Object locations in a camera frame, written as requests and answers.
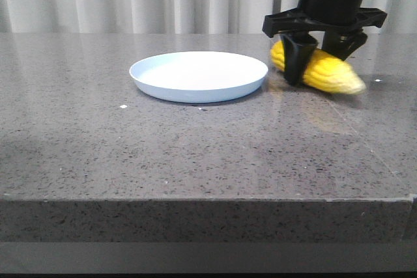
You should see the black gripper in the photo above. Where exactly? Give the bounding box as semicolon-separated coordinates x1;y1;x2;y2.
263;0;387;85

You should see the yellow corn cob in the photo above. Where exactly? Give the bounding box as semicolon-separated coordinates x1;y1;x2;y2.
270;40;367;95

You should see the light blue round plate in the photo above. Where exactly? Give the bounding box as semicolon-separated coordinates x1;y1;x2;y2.
129;51;268;104

